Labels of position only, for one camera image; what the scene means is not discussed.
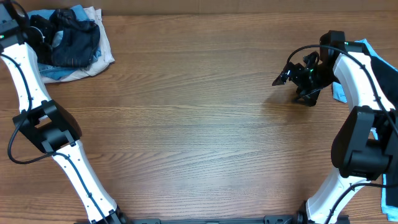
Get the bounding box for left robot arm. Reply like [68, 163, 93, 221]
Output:
[1, 1, 130, 223]

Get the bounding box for black printed cycling jersey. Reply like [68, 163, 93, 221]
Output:
[30, 9, 100, 68]

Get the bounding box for blue jeans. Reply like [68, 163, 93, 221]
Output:
[28, 5, 107, 82]

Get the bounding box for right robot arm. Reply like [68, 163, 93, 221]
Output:
[274, 30, 397, 223]

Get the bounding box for black and light-blue garment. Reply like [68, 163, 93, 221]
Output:
[332, 39, 397, 222]

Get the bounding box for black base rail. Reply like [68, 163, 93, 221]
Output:
[74, 214, 296, 224]

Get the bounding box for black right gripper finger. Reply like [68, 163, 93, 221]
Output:
[292, 89, 320, 107]
[272, 64, 290, 86]

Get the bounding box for white cloth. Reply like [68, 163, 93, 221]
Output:
[39, 6, 114, 83]

